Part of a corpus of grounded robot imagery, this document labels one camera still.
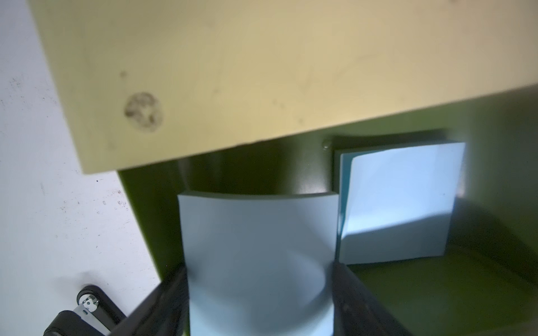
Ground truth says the blue sticky note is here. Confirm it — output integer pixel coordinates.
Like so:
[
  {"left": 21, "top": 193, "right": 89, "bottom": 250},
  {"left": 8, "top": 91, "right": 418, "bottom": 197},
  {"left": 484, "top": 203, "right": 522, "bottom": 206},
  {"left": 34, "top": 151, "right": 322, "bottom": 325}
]
[
  {"left": 333, "top": 142, "right": 466, "bottom": 265},
  {"left": 178, "top": 192, "right": 338, "bottom": 335}
]

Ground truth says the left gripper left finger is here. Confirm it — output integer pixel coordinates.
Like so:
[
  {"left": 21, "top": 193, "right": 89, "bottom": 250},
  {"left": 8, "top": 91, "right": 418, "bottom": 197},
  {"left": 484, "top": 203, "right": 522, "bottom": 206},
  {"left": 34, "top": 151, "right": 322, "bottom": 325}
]
[{"left": 110, "top": 264, "right": 189, "bottom": 335}]

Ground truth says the green top drawer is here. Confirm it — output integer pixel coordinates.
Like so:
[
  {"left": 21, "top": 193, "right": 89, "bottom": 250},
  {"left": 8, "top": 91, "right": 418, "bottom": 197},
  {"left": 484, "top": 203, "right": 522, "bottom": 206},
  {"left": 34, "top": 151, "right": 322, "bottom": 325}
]
[{"left": 119, "top": 85, "right": 537, "bottom": 335}]

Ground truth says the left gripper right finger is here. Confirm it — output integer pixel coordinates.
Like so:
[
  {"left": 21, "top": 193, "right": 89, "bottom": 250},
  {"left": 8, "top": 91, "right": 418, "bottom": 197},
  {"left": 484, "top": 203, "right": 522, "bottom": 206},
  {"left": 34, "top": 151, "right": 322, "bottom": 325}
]
[{"left": 331, "top": 261, "right": 411, "bottom": 336}]

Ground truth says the yellow-green drawer cabinet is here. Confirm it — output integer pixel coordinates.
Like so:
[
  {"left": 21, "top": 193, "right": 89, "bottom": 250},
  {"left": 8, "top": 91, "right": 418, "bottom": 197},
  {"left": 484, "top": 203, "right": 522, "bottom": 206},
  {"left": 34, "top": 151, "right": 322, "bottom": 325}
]
[{"left": 29, "top": 1, "right": 537, "bottom": 174}]

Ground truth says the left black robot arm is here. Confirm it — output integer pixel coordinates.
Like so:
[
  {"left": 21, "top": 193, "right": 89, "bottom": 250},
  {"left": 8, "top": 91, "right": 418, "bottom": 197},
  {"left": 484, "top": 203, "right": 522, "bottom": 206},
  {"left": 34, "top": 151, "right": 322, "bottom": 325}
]
[{"left": 44, "top": 261, "right": 410, "bottom": 335}]

